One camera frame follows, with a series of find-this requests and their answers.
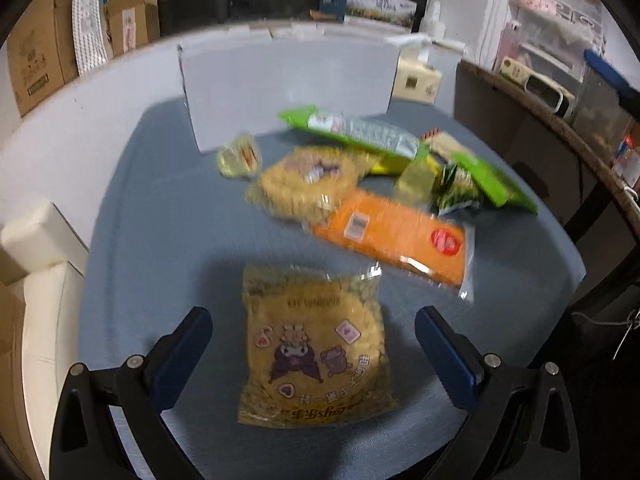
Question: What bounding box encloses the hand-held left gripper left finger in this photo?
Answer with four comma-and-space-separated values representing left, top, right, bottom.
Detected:
50, 306, 213, 480

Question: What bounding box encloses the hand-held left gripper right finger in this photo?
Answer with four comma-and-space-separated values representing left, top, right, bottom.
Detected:
416, 306, 583, 480

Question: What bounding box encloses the yellow chip packet cartoon print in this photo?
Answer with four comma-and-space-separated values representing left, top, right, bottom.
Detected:
237, 265, 398, 429
244, 145, 382, 226

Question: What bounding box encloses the orange snack packet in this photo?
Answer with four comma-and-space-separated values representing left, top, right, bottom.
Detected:
311, 189, 476, 303

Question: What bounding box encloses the small dark green packet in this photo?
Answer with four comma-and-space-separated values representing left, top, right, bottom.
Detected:
434, 162, 485, 217

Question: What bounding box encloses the small yellow-green packet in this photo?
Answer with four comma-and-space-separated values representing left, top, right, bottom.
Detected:
394, 157, 443, 206

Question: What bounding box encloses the wide green snack packet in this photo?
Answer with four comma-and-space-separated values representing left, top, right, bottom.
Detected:
450, 152, 540, 216

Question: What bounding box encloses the small clear yellow packet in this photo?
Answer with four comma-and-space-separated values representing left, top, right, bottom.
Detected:
216, 132, 263, 181

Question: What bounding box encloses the beige red snack packet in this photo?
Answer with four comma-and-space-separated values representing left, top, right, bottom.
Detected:
420, 129, 468, 161

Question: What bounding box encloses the long green snack packet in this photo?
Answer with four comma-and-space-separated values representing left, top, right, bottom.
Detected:
278, 105, 431, 161

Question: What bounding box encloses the white box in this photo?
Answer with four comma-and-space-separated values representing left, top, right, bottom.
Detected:
176, 37, 401, 155

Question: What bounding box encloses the dark round table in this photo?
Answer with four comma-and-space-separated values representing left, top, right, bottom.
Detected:
452, 57, 640, 321

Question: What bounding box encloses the white desk device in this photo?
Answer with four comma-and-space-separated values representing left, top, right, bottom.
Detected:
522, 74, 577, 120

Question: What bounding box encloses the small cardboard box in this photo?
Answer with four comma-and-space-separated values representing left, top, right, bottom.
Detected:
104, 0, 162, 58

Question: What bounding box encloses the large cardboard box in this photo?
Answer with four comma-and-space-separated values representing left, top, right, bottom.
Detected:
6, 0, 80, 118

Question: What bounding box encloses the clear plastic drawer shelf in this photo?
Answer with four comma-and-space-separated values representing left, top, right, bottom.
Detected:
492, 0, 608, 83

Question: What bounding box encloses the white bottle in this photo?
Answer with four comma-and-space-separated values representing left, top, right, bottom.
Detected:
422, 1, 448, 41

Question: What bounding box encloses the white dotted paper bag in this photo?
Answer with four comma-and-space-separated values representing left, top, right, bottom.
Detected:
71, 0, 127, 77

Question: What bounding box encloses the printed landscape box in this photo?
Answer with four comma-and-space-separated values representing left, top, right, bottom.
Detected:
320, 0, 418, 28

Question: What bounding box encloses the white cable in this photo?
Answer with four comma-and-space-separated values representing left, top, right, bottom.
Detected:
571, 307, 640, 361

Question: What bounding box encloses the blue handle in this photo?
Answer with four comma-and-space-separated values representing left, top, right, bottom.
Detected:
584, 49, 640, 111

